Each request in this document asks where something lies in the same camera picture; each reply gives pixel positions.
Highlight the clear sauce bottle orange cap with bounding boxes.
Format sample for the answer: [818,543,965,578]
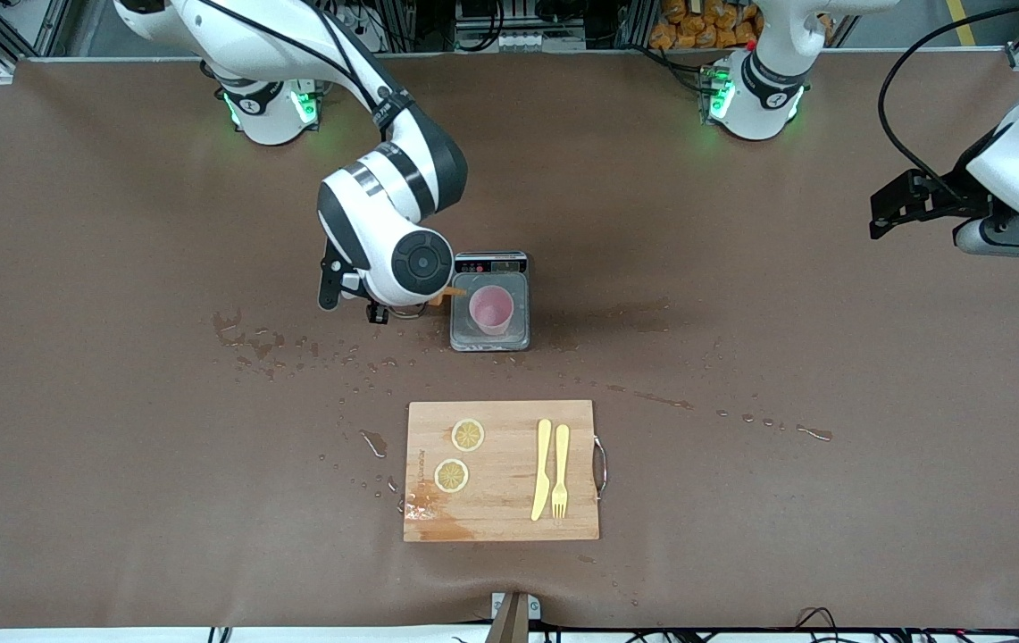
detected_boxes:
[393,284,468,315]

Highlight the pink plastic cup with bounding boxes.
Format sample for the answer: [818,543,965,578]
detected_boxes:
[469,286,514,336]

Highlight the silver digital kitchen scale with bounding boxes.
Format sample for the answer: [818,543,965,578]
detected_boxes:
[451,251,531,352]

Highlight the brown table cover sheet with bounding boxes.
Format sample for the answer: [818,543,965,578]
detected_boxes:
[0,54,1019,630]

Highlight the yellow plastic knife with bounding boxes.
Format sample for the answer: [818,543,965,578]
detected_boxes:
[530,419,553,522]

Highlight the yellow plastic fork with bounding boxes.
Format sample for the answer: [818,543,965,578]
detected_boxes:
[551,424,571,521]

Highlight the white power strip black plugs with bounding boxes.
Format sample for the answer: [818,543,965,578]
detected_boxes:
[322,4,385,54]

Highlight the orange snack packets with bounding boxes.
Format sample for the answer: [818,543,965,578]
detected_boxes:
[649,0,764,50]

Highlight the long white power strip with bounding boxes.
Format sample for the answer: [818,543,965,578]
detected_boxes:
[455,27,586,53]

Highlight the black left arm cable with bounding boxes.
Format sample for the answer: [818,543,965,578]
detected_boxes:
[880,0,1019,197]

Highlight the wooden cutting board metal handle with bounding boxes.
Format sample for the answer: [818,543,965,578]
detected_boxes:
[403,400,607,543]

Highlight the metal table edge bracket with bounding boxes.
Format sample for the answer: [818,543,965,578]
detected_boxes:
[489,592,542,643]

